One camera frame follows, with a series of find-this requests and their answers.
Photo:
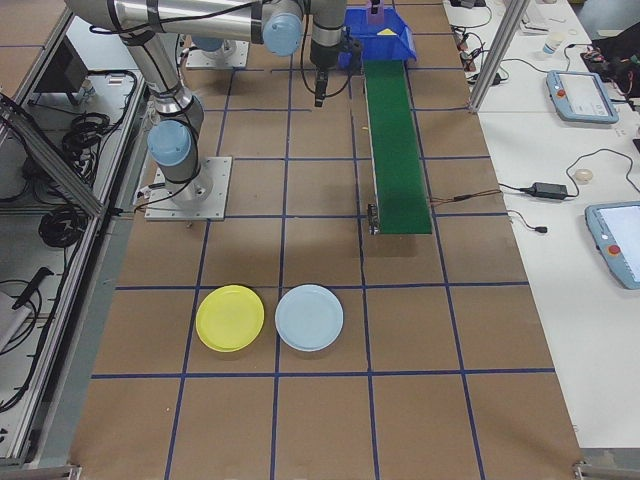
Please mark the purple foam block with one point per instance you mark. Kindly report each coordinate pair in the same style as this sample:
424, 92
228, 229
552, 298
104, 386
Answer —
375, 20

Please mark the yellow foam block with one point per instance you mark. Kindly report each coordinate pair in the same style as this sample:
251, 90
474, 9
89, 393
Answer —
385, 33

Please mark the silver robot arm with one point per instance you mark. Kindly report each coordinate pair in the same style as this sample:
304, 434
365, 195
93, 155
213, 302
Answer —
170, 100
207, 44

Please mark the light blue plastic plate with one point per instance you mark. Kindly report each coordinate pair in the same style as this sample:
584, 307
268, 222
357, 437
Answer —
309, 317

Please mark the yellow plastic plate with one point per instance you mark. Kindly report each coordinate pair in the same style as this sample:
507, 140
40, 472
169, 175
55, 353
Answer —
230, 317

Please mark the blue plastic storage bin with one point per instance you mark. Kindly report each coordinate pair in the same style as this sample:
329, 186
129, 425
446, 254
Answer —
385, 47

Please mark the green conveyor belt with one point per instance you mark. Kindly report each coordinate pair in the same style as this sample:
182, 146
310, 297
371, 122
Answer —
397, 150

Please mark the white paper cup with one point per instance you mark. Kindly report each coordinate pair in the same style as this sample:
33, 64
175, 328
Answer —
552, 45

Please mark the grey blue teach pendant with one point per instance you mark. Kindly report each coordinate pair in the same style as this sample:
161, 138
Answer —
582, 97
617, 240

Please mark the small white bottle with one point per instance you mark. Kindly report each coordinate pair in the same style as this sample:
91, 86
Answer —
88, 91

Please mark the black power adapter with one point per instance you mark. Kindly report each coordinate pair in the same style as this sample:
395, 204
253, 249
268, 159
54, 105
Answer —
550, 190

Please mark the black box device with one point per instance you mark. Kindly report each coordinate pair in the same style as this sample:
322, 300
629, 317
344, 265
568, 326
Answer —
60, 70

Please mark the white tape roll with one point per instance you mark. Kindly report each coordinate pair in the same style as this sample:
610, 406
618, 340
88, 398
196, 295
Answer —
584, 176

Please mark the white side table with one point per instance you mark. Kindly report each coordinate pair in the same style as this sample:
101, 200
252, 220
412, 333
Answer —
560, 310

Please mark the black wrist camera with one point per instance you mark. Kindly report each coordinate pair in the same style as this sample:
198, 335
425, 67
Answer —
351, 55

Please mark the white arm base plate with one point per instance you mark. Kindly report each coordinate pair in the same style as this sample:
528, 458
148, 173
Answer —
220, 205
235, 60

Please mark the tall aluminium profile post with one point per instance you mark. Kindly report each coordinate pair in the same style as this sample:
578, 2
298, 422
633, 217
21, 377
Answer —
492, 60

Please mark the V-shaped metal bar frame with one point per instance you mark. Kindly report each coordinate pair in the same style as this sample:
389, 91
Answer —
50, 155

